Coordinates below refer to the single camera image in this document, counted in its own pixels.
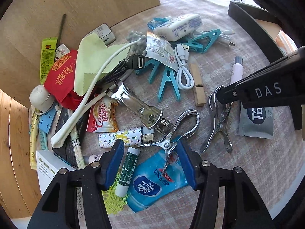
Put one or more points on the yellow wrapped packet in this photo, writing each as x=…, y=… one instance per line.
x=33, y=148

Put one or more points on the white patterned lighter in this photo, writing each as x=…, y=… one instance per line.
x=112, y=139

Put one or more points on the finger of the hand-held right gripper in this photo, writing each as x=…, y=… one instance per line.
x=228, y=94

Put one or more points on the pink tube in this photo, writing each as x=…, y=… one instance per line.
x=237, y=72

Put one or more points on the red white creamer sachet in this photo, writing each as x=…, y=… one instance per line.
x=101, y=119

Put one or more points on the black tray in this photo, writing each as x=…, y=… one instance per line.
x=247, y=20

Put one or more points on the white cardboard box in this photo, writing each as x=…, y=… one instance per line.
x=47, y=167

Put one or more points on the small white red sachet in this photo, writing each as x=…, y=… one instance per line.
x=62, y=51

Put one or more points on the yellow-green sachet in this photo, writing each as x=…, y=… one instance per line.
x=47, y=54

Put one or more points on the white printed tissue pack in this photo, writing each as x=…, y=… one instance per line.
x=178, y=26

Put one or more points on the light green cleaning cloth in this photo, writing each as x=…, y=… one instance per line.
x=93, y=54

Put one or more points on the small grey white box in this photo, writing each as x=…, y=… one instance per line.
x=103, y=33

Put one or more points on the grey foil sachet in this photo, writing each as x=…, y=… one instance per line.
x=256, y=126

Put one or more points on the green white lip balm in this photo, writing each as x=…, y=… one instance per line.
x=126, y=171

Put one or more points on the red gold-print envelope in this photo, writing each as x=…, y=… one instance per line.
x=62, y=76

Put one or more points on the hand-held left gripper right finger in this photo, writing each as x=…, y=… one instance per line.
x=185, y=163

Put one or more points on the brown wooden board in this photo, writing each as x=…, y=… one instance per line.
x=35, y=9

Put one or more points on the teal comb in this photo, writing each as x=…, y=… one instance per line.
x=43, y=140

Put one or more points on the chrome bottle opener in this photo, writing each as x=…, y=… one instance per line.
x=135, y=102

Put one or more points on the pink checked cloth desktop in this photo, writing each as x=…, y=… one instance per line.
x=250, y=167

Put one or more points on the grey bead cluster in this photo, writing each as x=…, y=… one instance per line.
x=135, y=39

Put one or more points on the wooden clothespin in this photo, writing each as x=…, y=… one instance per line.
x=197, y=83

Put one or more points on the blue tissue pack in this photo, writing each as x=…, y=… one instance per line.
x=152, y=188

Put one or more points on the yellow plastic shuttlecock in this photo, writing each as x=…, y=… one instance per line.
x=114, y=200

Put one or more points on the black flat box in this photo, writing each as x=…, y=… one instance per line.
x=66, y=133

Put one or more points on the metal spring clip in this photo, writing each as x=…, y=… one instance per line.
x=220, y=124
x=166, y=145

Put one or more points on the beige round gadget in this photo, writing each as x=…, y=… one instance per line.
x=40, y=97

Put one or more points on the dark green thin stick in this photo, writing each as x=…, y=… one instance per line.
x=62, y=28

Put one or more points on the paper wrapped chopsticks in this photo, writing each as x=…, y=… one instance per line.
x=77, y=145

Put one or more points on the large teal plastic clip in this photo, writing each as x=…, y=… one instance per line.
x=207, y=40

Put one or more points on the blue plastic clothespin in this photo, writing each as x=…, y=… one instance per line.
x=169, y=81
x=152, y=70

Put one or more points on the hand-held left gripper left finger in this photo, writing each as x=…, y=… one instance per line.
x=116, y=158

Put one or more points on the white sachet red print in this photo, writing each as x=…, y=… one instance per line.
x=159, y=50

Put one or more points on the small teal plastic clip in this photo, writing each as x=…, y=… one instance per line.
x=191, y=45

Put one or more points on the blue plastic card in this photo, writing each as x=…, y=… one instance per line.
x=46, y=122

